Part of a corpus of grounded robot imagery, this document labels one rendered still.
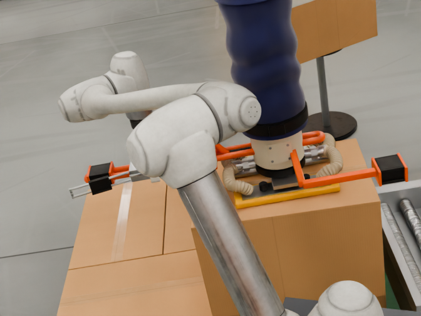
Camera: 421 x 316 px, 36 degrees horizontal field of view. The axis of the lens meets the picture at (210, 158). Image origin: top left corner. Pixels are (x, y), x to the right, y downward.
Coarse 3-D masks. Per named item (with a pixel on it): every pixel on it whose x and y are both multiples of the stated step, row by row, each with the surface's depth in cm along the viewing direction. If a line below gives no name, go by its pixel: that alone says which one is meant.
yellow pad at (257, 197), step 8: (304, 176) 207; (312, 176) 211; (256, 184) 214; (264, 184) 208; (272, 184) 211; (336, 184) 205; (256, 192) 209; (264, 192) 208; (272, 192) 207; (280, 192) 207; (288, 192) 207; (296, 192) 206; (304, 192) 205; (312, 192) 205; (320, 192) 205; (328, 192) 205; (240, 200) 208; (248, 200) 207; (256, 200) 206; (264, 200) 206; (272, 200) 206; (280, 200) 206
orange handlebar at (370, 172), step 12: (312, 132) 212; (240, 144) 215; (216, 156) 211; (228, 156) 210; (240, 156) 211; (120, 168) 216; (300, 168) 195; (372, 168) 188; (84, 180) 215; (300, 180) 190; (312, 180) 189; (324, 180) 188; (336, 180) 188; (348, 180) 188
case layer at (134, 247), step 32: (128, 192) 304; (160, 192) 299; (96, 224) 286; (128, 224) 282; (160, 224) 277; (96, 256) 266; (128, 256) 262; (160, 256) 258; (192, 256) 255; (64, 288) 252; (96, 288) 249; (128, 288) 245; (160, 288) 242; (192, 288) 239
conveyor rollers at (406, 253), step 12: (384, 204) 260; (408, 204) 257; (408, 216) 252; (396, 228) 246; (420, 228) 244; (420, 240) 239; (408, 252) 234; (408, 264) 228; (420, 276) 223; (420, 288) 217
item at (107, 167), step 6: (90, 168) 217; (96, 168) 216; (102, 168) 215; (108, 168) 214; (90, 174) 213; (96, 174) 212; (102, 174) 212; (108, 174) 212; (90, 180) 213; (114, 180) 215
